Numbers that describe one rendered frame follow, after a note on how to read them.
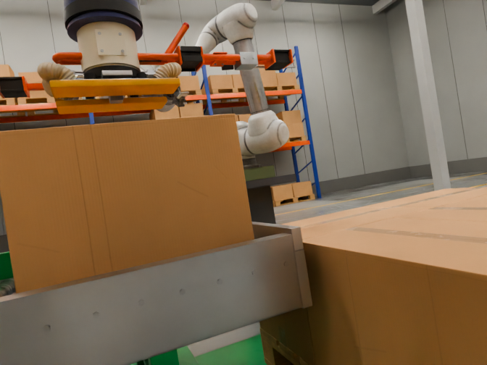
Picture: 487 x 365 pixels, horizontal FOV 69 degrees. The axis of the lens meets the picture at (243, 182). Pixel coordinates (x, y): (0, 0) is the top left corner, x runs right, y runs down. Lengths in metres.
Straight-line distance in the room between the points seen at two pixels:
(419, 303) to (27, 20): 10.46
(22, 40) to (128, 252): 9.76
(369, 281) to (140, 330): 0.52
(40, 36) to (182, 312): 9.95
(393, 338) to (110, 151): 0.79
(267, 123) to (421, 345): 1.29
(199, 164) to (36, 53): 9.53
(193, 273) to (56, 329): 0.29
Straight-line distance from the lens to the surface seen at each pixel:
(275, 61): 1.36
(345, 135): 12.27
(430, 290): 0.77
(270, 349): 1.53
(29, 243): 0.96
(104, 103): 1.23
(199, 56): 1.24
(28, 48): 10.45
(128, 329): 0.84
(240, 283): 0.88
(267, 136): 1.82
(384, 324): 0.90
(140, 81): 1.06
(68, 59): 1.20
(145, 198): 0.95
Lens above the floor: 0.75
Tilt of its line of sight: level
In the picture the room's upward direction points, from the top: 9 degrees counter-clockwise
